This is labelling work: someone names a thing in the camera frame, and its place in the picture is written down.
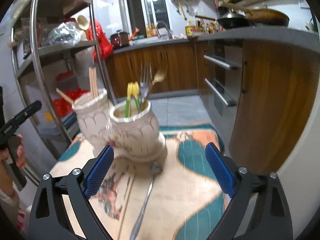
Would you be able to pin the wooden chopstick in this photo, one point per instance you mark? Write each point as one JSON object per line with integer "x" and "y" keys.
{"x": 93, "y": 82}
{"x": 65, "y": 97}

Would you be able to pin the wooden lower kitchen cabinets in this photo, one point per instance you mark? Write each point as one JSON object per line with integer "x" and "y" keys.
{"x": 278, "y": 89}

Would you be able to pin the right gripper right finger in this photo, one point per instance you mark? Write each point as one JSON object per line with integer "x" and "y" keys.
{"x": 271, "y": 218}

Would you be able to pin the white ceramic double utensil holder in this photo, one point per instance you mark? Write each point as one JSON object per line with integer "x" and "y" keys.
{"x": 136, "y": 138}

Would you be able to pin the kitchen window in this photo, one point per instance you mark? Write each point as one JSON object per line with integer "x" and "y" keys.
{"x": 142, "y": 16}

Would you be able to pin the chrome sink faucet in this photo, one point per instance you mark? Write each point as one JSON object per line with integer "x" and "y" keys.
{"x": 162, "y": 30}

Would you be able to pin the stainless steel storage rack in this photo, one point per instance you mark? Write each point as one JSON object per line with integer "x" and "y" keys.
{"x": 41, "y": 56}

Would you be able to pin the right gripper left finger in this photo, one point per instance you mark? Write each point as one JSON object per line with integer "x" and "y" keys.
{"x": 49, "y": 218}

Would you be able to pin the silver metal spoon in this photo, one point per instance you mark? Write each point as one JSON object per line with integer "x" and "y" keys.
{"x": 155, "y": 169}

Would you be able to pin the gold metal spoon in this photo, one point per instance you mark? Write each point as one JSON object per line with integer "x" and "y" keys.
{"x": 159, "y": 77}

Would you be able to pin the built-in steel oven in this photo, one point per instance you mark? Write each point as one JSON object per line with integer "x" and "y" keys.
{"x": 222, "y": 84}

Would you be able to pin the dark electric pressure cooker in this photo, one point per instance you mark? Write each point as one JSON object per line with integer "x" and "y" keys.
{"x": 120, "y": 39}

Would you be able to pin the patterned quilted table mat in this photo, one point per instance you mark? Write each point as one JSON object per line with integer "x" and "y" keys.
{"x": 186, "y": 201}

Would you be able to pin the person's left hand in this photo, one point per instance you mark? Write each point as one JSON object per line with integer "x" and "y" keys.
{"x": 12, "y": 164}

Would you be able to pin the red plastic bag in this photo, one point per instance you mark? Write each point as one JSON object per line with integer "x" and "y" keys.
{"x": 63, "y": 107}

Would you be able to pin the yellow green plastic utensil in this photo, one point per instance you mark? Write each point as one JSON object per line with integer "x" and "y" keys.
{"x": 128, "y": 100}

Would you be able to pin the brown wok with handle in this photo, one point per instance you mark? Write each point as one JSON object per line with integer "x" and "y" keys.
{"x": 261, "y": 16}

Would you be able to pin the clear plastic bag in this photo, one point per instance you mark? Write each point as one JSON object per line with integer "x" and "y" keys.
{"x": 65, "y": 33}

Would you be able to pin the silver metal fork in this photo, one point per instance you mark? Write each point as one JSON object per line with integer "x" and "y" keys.
{"x": 145, "y": 81}

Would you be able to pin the yellow cooking oil bottle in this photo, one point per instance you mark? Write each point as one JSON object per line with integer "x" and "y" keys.
{"x": 190, "y": 28}

